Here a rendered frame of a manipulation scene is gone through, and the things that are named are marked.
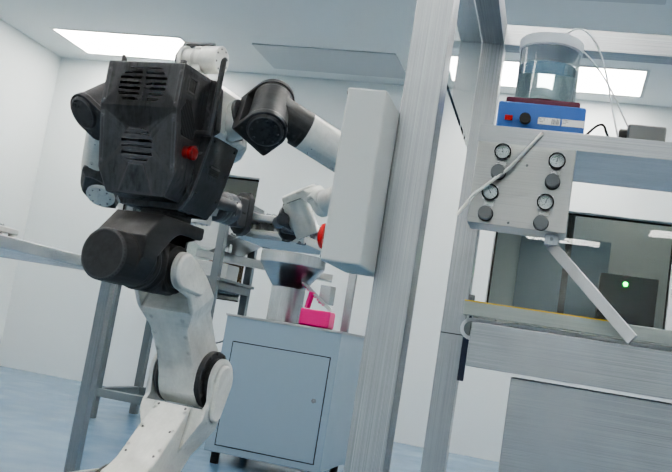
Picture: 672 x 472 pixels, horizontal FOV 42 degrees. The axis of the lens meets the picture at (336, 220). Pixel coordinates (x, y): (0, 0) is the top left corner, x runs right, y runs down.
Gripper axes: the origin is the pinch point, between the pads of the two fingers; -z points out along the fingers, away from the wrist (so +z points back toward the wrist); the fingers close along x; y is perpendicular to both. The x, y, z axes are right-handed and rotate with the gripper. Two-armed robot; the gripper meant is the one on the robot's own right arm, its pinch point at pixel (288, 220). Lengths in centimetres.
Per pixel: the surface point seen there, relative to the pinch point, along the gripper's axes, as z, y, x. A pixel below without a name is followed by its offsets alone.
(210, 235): -307, -12, -15
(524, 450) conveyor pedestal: 61, 53, 48
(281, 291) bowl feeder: -225, 28, 14
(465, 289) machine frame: 30, 45, 13
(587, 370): 69, 61, 28
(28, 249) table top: -14, -71, 19
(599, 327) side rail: 70, 63, 19
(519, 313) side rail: 63, 47, 18
